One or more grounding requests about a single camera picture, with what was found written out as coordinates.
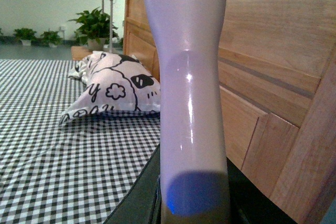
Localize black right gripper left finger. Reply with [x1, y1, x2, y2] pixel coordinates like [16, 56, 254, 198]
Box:
[105, 146, 161, 223]

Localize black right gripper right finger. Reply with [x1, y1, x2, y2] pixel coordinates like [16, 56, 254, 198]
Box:
[227, 160, 295, 224]

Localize beige hand brush black bristles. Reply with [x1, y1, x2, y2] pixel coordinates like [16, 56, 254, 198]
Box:
[144, 0, 230, 223]

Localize black white checkered bedsheet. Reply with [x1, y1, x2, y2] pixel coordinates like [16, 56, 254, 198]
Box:
[1, 59, 160, 223]

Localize white cartoon print pillow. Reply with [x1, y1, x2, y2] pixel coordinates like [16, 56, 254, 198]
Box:
[59, 51, 161, 124]

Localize wooden headboard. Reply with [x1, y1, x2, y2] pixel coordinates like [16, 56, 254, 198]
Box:
[124, 0, 335, 223]

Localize small wooden side table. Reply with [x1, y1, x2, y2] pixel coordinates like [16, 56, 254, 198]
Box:
[71, 46, 92, 60]

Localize large potted green plant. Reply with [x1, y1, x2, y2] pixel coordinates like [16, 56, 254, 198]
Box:
[69, 8, 119, 51]

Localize small potted plant middle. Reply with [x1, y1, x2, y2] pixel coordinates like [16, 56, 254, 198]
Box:
[40, 30, 62, 47]

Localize small potted plant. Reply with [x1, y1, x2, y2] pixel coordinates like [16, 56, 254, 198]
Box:
[40, 30, 62, 47]
[13, 28, 36, 46]

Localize small potted plant left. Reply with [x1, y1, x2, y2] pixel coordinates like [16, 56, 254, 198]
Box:
[13, 28, 36, 46]

